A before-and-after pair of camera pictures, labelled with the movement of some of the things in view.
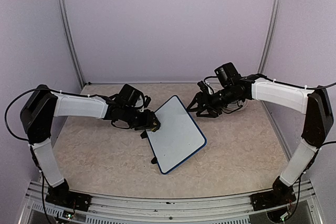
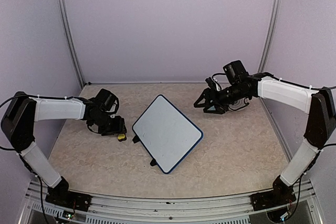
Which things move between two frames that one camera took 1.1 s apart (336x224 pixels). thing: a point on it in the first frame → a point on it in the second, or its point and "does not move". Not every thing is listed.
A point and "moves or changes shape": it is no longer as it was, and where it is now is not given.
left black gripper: [149, 116] → [118, 127]
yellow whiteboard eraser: [155, 125] → [122, 137]
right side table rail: [277, 132] does not move
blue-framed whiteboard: [178, 137] moves or changes shape
